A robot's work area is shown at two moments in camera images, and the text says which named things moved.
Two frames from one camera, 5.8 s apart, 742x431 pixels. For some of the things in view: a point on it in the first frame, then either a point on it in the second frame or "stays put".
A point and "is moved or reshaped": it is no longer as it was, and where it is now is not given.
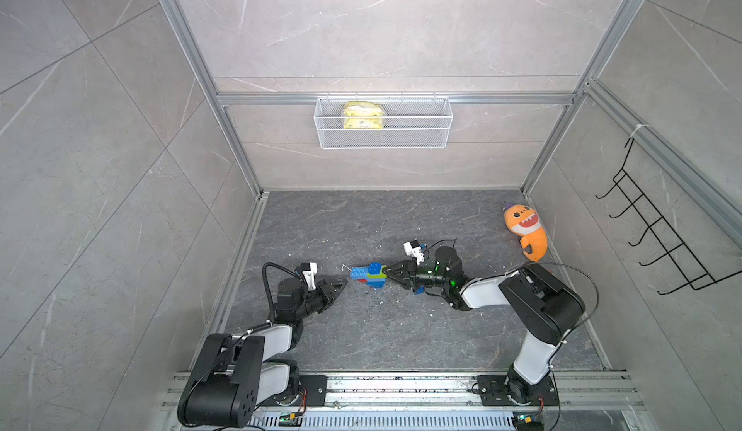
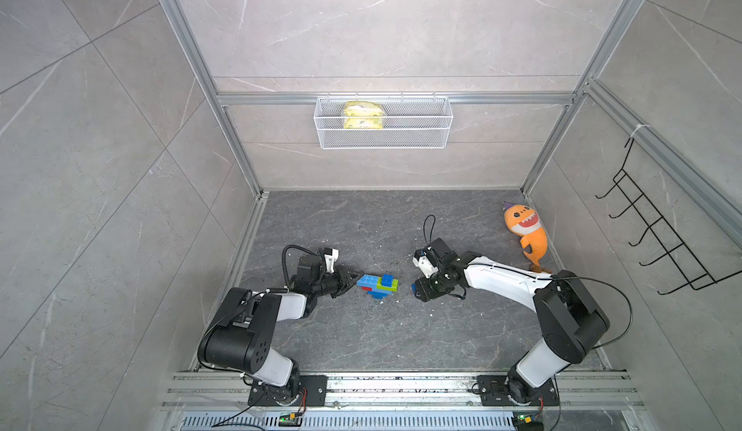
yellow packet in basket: [362, 115] stays put
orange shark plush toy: [524, 221] stays put
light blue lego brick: [376, 283] is moved or reshaped
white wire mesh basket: [384, 122] stays put
